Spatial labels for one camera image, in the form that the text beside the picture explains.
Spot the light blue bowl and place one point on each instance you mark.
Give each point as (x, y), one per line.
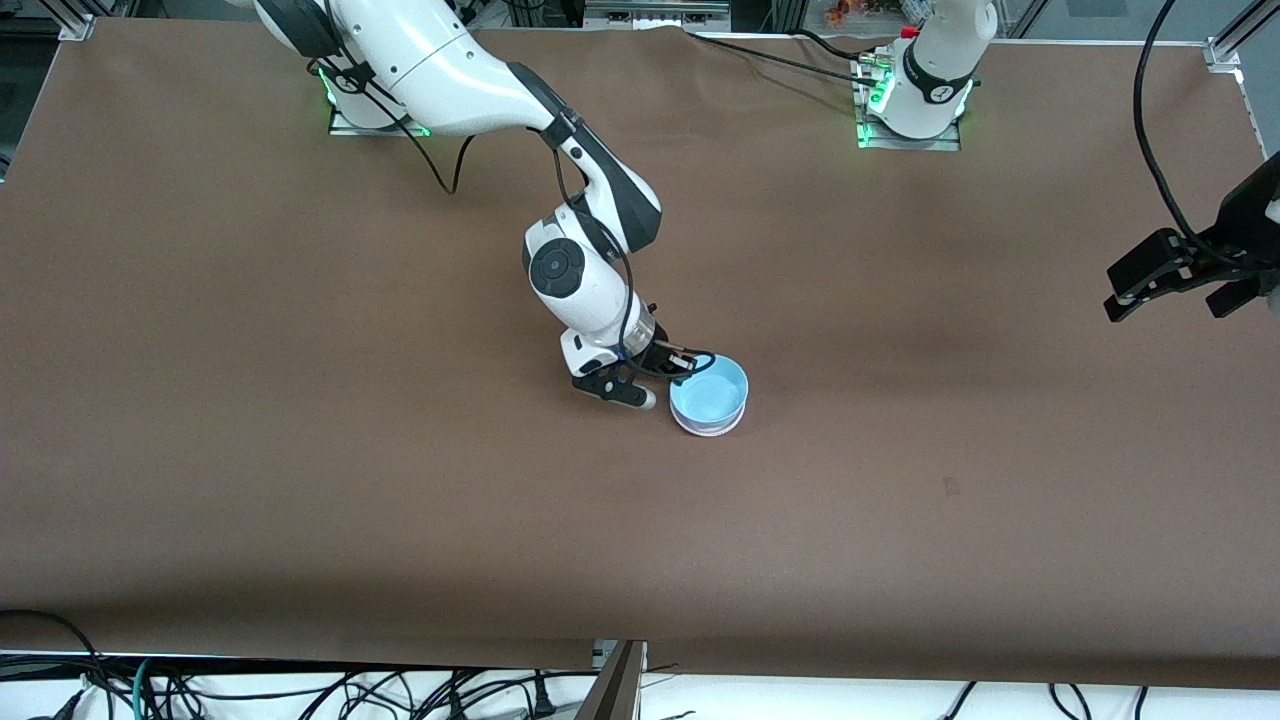
(708, 392)

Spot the orange object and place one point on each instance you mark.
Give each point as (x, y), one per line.
(845, 12)

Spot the aluminium corner bracket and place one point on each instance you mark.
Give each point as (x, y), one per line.
(75, 25)
(1222, 52)

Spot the pink bowl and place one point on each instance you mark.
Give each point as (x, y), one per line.
(712, 431)

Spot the white bowl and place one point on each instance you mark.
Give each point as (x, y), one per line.
(695, 429)

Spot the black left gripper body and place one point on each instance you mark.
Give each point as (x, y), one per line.
(1243, 222)

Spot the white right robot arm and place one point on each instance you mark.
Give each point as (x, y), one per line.
(440, 70)

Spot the aluminium frame post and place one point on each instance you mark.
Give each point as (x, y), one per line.
(615, 690)

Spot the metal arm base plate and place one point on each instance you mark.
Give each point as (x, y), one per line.
(345, 128)
(945, 145)

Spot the brown table cover sheet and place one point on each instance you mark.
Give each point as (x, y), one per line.
(300, 350)

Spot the aluminium frame rail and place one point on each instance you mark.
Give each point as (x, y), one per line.
(655, 15)

